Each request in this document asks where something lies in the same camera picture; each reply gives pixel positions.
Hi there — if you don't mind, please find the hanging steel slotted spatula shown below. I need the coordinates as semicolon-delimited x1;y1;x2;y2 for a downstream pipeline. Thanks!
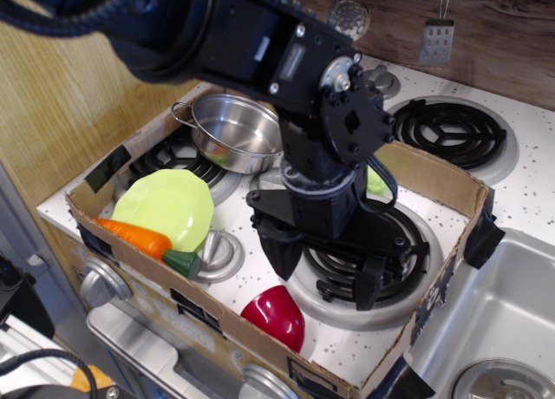
418;0;455;67

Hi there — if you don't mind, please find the silver knob back stove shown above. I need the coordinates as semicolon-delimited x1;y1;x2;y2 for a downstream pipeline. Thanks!
363;64;401;100

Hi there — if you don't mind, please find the silver oven door handle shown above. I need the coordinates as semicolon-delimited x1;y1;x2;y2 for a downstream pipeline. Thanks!
87;304;208;398

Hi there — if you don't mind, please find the orange object bottom left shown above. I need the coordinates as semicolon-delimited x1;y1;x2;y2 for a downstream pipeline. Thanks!
69;365;114;393

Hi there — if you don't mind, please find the front left black burner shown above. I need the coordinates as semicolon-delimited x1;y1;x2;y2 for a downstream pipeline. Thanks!
113;126;242;206

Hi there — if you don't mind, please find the orange toy carrot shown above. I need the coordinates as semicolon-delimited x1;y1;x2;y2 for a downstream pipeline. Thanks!
93;218;201;278

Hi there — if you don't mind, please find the light green plastic plate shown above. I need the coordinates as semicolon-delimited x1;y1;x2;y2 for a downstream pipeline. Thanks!
111;169;214;252

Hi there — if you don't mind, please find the small steel pot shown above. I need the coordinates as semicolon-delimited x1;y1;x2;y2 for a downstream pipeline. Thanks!
170;94;284;174

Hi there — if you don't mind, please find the grey toy sink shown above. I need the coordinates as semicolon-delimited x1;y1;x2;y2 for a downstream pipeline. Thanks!
411;229;554;398

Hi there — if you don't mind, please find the black burner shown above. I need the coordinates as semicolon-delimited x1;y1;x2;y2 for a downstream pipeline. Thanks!
285;204;443;331
389;95;519;186
113;126;242;206

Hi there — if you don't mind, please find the green toy broccoli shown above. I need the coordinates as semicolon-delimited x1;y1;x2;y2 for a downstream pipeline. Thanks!
367;166;388;196

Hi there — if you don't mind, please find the silver knob centre stove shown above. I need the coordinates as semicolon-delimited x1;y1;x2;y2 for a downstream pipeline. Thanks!
249;167;286;192

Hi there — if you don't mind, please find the silver knob near plate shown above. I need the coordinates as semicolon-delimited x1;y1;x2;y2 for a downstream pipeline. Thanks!
195;230;245;284

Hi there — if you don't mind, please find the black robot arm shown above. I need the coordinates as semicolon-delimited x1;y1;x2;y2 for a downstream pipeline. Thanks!
1;0;408;311

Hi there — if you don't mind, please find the hanging steel skimmer ladle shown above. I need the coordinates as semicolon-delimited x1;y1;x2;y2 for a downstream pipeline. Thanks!
326;0;371;41

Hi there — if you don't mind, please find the front right black burner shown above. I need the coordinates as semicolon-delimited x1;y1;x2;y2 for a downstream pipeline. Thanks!
285;204;443;331

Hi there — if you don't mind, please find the cardboard fence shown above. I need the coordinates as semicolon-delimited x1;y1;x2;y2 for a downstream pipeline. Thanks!
67;111;494;398

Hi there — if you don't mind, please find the silver front oven knob left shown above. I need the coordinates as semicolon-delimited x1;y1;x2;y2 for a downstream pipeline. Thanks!
80;257;132;308

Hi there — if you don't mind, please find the red plastic bowl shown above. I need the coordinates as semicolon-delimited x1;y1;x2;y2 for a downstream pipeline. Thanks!
240;285;305;353

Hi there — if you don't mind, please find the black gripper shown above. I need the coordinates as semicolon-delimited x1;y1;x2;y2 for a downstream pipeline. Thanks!
246;164;408;311

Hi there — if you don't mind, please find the silver knob stove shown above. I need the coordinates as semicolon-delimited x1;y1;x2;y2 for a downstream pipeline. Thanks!
363;64;401;100
249;167;286;192

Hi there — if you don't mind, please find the back right black burner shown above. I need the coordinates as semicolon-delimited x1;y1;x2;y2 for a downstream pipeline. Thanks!
389;95;519;186

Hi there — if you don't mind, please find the black cable bottom left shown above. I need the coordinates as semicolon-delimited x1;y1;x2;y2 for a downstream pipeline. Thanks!
0;349;99;394

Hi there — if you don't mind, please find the silver front oven knob right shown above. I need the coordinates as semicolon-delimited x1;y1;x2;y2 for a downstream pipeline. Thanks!
238;363;298;399

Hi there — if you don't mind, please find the black device left edge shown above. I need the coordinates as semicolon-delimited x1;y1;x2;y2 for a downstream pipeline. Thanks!
1;256;56;339

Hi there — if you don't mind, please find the silver oven knob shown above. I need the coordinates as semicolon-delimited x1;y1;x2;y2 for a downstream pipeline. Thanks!
80;257;132;308
238;363;298;399

